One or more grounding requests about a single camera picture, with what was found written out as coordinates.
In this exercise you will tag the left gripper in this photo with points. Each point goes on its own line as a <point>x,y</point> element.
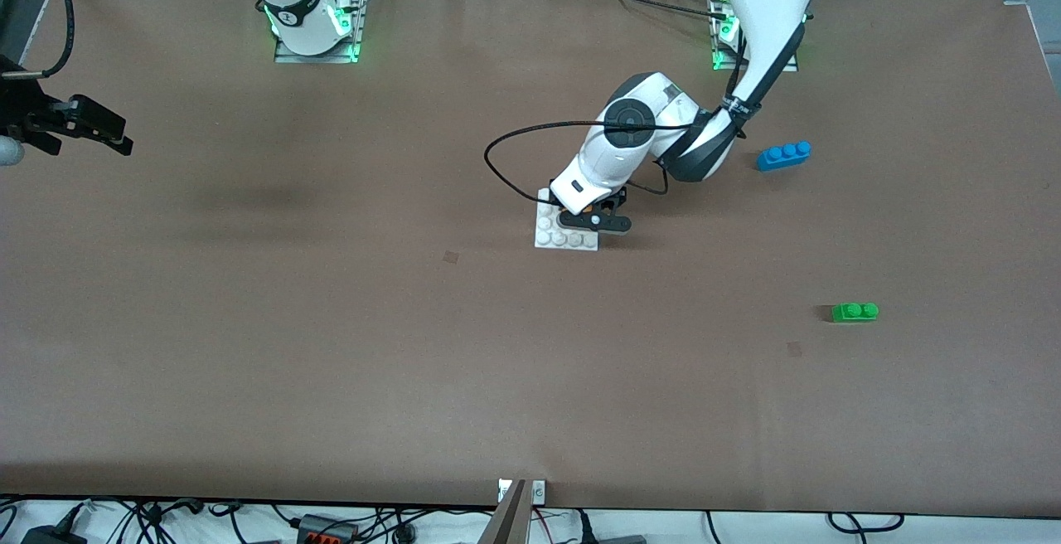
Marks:
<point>620,196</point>

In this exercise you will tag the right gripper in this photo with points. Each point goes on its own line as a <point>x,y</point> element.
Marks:
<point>23,110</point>

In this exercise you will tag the white studded base plate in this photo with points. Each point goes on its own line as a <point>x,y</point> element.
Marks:
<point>564,239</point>

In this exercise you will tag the blue three-stud block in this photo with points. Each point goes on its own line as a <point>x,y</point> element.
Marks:
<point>783,156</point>

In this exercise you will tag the green two-stud block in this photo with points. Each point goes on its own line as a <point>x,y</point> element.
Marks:
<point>854,312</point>

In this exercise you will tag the black orange connector block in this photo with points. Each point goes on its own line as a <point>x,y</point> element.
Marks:
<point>327,529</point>

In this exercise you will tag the flat black box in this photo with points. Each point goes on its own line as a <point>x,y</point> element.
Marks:
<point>617,539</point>

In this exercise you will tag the black power adapter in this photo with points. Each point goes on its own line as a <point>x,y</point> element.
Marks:
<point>50,534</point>

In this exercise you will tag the small white bracket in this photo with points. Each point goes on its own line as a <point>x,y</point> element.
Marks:
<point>503,490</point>
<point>539,492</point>

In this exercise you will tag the brown wedge-shaped camera support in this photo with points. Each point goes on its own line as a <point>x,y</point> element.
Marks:
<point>507,519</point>

